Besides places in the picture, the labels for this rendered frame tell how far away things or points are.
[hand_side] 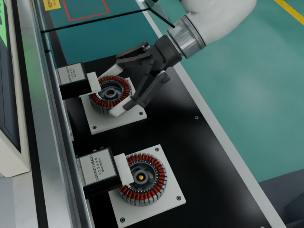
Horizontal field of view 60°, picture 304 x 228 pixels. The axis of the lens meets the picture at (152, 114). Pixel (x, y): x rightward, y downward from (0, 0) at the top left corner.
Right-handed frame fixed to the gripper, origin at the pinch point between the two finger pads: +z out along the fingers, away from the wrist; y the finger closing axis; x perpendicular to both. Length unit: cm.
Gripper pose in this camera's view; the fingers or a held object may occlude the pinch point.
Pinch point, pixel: (111, 93)
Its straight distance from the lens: 69.9
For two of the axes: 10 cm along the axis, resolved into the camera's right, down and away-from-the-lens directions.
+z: -8.0, 5.6, 2.2
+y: -3.6, -7.5, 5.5
